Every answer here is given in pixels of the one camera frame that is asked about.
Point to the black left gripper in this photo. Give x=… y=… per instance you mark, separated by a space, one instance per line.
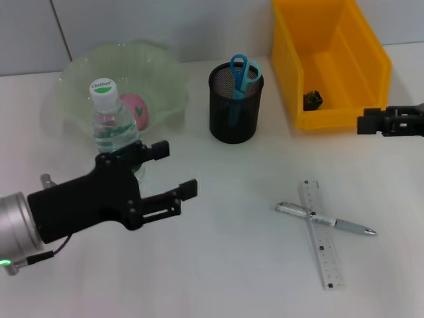
x=86 y=202

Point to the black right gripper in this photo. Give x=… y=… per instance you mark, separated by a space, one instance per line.
x=407 y=121

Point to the green plastic wrapper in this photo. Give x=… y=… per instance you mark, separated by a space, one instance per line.
x=313 y=101

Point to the pink peach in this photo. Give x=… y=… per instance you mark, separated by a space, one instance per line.
x=139 y=109

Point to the clear green-label water bottle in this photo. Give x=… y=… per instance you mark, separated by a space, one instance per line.
x=112 y=129

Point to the blue teal scissors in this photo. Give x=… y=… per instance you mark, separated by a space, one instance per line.
x=240 y=86

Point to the clear plastic ruler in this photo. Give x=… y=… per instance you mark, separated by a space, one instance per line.
x=326 y=251

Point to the black mesh pen cup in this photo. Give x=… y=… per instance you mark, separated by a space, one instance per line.
x=232 y=126

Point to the green glass fruit plate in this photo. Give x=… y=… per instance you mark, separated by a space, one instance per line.
x=149 y=73

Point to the silver clear pen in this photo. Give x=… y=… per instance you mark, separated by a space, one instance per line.
x=351 y=226

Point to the yellow plastic bin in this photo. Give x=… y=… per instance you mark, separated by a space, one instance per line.
x=338 y=83

